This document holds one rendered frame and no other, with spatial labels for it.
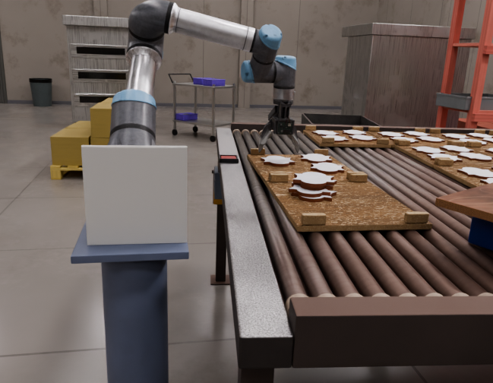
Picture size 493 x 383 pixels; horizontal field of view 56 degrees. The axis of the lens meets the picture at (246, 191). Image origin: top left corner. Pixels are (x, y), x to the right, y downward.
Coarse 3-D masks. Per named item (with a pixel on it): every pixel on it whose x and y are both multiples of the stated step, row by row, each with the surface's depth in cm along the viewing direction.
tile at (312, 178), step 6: (294, 174) 143; (300, 174) 142; (306, 174) 142; (312, 174) 143; (318, 174) 143; (324, 174) 143; (294, 180) 137; (300, 180) 136; (306, 180) 135; (312, 180) 136; (318, 180) 136; (324, 180) 136; (330, 180) 136; (312, 186) 133; (318, 186) 133
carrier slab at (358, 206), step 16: (272, 192) 141; (288, 192) 139; (352, 192) 142; (368, 192) 143; (384, 192) 143; (288, 208) 125; (304, 208) 125; (320, 208) 126; (336, 208) 126; (352, 208) 127; (368, 208) 127; (384, 208) 128; (400, 208) 128; (336, 224) 114; (352, 224) 115; (368, 224) 115; (384, 224) 116; (400, 224) 116; (416, 224) 117
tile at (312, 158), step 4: (304, 156) 186; (308, 156) 186; (312, 156) 186; (316, 156) 186; (320, 156) 187; (324, 156) 187; (328, 156) 187; (304, 160) 182; (308, 160) 180; (312, 160) 178; (316, 160) 178; (320, 160) 178; (324, 160) 179; (328, 160) 181
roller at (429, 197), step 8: (360, 152) 214; (368, 160) 201; (376, 160) 196; (384, 168) 185; (392, 176) 176; (400, 176) 171; (408, 184) 163; (416, 184) 162; (416, 192) 155; (424, 192) 152; (432, 200) 145; (440, 208) 139; (456, 216) 131; (464, 216) 129; (464, 224) 126
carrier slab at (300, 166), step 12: (252, 156) 188; (264, 156) 188; (288, 156) 190; (300, 156) 191; (264, 168) 168; (276, 168) 169; (288, 168) 170; (300, 168) 170; (348, 168) 173; (264, 180) 153; (348, 180) 156
